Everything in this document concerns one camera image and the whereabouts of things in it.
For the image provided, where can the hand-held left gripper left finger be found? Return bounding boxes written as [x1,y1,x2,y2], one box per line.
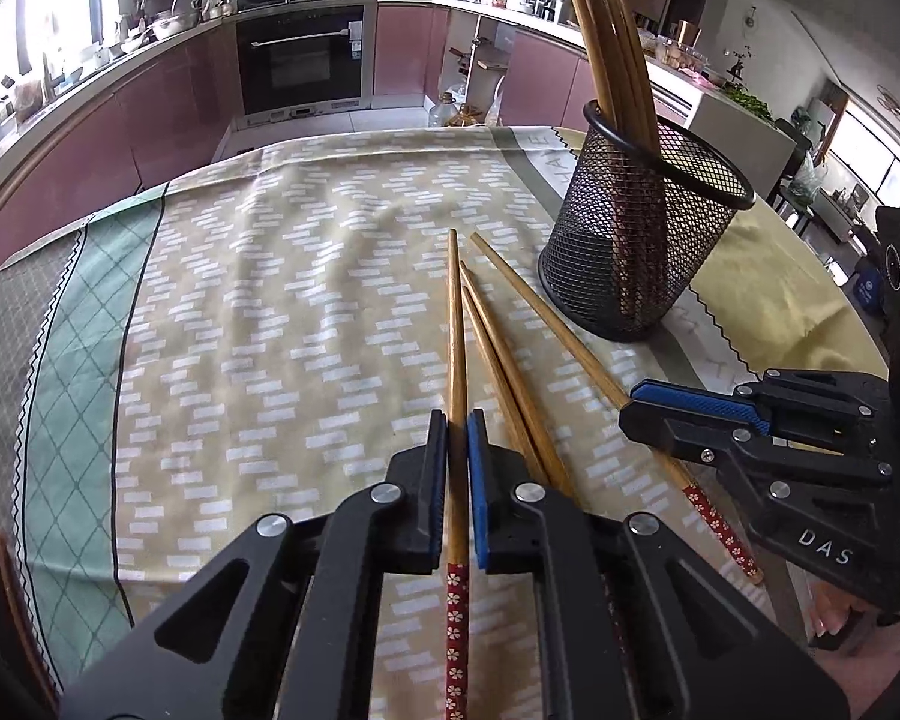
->
[58,409,451,720]

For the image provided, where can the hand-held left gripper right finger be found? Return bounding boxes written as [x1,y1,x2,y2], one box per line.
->
[465,409,850,720]

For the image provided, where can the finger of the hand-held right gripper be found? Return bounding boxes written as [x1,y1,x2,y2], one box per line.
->
[619,401,895,485]
[630,369,892,458]

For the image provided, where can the red-handled wooden chopstick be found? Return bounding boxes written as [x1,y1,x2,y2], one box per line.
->
[461,292,552,485]
[469,231,764,587]
[459,261,580,500]
[444,229,472,720]

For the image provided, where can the black mesh holder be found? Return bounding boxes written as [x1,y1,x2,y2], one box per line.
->
[538,99,756,342]

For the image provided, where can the person's right hand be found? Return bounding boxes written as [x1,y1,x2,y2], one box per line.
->
[802,586,900,653]

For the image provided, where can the patterned beige teal tablecloth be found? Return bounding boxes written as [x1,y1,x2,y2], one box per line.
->
[0,124,811,720]

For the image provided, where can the dark dining chair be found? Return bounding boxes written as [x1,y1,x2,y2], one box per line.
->
[769,120,811,196]

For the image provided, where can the green vegetables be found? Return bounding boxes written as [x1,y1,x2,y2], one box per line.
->
[724,82,773,121]

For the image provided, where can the living room window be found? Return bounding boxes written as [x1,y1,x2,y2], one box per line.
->
[832,101,900,207]

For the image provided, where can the pink peninsula counter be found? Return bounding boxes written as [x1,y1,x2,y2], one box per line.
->
[375,0,792,188]

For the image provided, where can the brown wooden chair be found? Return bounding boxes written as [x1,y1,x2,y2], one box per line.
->
[0,531,57,713]

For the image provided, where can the black built-in oven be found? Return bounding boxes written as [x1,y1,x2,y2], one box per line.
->
[235,4,368,117]

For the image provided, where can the pink kitchen counter with sink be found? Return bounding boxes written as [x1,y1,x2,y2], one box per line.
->
[0,11,245,263]

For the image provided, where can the steel basin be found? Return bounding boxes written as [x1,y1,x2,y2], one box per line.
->
[150,11,196,42]

